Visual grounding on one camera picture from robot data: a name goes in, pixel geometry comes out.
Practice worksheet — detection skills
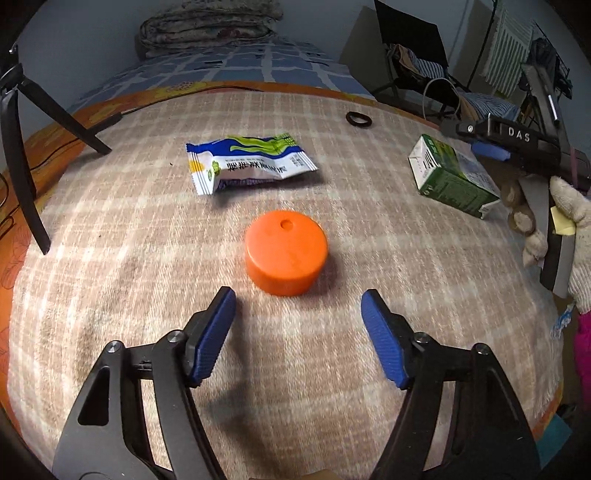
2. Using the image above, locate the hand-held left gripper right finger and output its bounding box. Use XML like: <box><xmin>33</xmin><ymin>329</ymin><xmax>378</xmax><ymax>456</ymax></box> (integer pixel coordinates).
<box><xmin>361</xmin><ymin>289</ymin><xmax>542</xmax><ymax>480</ymax></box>

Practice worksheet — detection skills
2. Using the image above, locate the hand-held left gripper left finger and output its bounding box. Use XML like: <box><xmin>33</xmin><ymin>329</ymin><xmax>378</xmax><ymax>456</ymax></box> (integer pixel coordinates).
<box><xmin>52</xmin><ymin>286</ymin><xmax>237</xmax><ymax>480</ymax></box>

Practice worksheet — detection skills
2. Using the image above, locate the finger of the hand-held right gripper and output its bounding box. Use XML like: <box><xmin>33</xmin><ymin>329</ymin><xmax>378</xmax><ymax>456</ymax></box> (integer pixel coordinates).
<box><xmin>521</xmin><ymin>64</ymin><xmax>573</xmax><ymax>153</ymax></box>
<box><xmin>440</xmin><ymin>115</ymin><xmax>561</xmax><ymax>162</ymax></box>

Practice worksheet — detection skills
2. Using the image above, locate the green white carton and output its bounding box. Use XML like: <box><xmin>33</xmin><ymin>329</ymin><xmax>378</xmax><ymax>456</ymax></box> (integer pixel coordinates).
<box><xmin>408</xmin><ymin>134</ymin><xmax>502</xmax><ymax>220</ymax></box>

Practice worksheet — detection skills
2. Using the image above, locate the orange round lid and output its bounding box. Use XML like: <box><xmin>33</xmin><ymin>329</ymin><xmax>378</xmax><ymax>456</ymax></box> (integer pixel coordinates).
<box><xmin>245</xmin><ymin>209</ymin><xmax>329</xmax><ymax>296</ymax></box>

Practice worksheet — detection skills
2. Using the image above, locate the white blue green snack wrapper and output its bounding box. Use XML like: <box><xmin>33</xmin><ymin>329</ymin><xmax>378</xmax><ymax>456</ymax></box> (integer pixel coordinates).
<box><xmin>186</xmin><ymin>131</ymin><xmax>319</xmax><ymax>197</ymax></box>

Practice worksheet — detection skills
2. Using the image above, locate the person's right hand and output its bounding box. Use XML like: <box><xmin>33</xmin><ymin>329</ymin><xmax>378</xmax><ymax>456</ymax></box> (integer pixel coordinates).
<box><xmin>501</xmin><ymin>175</ymin><xmax>591</xmax><ymax>315</ymax></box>

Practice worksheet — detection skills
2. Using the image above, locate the dark hanging garment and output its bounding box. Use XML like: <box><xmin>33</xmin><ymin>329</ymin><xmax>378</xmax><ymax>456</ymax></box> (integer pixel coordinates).
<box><xmin>529</xmin><ymin>39</ymin><xmax>571</xmax><ymax>100</ymax></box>

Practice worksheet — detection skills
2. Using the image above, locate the blue striped cloth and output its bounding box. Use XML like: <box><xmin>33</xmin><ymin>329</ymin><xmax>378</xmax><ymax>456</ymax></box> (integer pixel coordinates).
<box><xmin>411</xmin><ymin>55</ymin><xmax>520</xmax><ymax>123</ymax></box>

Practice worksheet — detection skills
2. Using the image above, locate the green striped towel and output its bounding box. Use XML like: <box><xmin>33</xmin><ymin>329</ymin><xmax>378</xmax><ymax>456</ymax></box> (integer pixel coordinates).
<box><xmin>482</xmin><ymin>7</ymin><xmax>534</xmax><ymax>97</ymax></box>

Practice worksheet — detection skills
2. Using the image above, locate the black drying rack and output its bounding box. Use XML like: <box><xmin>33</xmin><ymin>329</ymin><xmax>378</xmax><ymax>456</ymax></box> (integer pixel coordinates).
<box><xmin>471</xmin><ymin>0</ymin><xmax>573</xmax><ymax>102</ymax></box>

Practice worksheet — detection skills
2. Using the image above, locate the beige plaid fringed cloth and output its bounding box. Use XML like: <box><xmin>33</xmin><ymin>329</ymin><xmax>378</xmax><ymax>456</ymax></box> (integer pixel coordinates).
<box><xmin>9</xmin><ymin>85</ymin><xmax>561</xmax><ymax>480</ymax></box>

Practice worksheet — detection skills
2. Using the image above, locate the black folding chair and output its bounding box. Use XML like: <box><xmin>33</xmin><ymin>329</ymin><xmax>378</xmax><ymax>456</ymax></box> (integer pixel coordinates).
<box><xmin>373</xmin><ymin>0</ymin><xmax>467</xmax><ymax>116</ymax></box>

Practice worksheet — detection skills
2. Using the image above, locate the brown cardboard panel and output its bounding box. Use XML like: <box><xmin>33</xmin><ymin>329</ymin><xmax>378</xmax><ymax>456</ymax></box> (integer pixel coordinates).
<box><xmin>339</xmin><ymin>7</ymin><xmax>393</xmax><ymax>97</ymax></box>

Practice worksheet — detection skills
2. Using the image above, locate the bed with blue checked sheet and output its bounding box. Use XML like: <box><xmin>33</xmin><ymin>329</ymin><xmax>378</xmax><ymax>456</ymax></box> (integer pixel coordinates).
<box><xmin>69</xmin><ymin>39</ymin><xmax>375</xmax><ymax>100</ymax></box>

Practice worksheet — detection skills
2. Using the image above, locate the folded floral quilt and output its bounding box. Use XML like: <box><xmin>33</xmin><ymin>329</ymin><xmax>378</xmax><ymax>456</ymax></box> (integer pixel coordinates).
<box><xmin>139</xmin><ymin>0</ymin><xmax>283</xmax><ymax>60</ymax></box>

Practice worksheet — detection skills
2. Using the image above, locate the white cable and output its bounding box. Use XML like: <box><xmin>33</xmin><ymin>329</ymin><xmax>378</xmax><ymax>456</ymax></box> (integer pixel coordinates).
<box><xmin>422</xmin><ymin>78</ymin><xmax>462</xmax><ymax>118</ymax></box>

